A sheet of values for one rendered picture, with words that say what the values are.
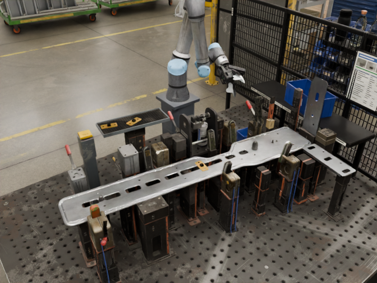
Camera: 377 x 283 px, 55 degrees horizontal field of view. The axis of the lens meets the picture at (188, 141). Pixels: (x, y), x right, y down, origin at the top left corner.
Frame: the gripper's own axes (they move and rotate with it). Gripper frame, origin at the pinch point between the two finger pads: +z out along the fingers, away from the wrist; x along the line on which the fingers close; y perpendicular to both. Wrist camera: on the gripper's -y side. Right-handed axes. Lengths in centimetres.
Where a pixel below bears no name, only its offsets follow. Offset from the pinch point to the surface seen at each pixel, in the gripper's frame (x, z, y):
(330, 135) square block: 16, 49, -26
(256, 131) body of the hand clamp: -3.8, 26.5, 1.6
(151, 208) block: 15, 53, 83
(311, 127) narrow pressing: 6.8, 38.3, -26.7
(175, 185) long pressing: 6, 44, 65
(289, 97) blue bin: -6.9, 10.1, -37.1
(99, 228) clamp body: 20, 54, 107
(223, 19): -147, -178, -140
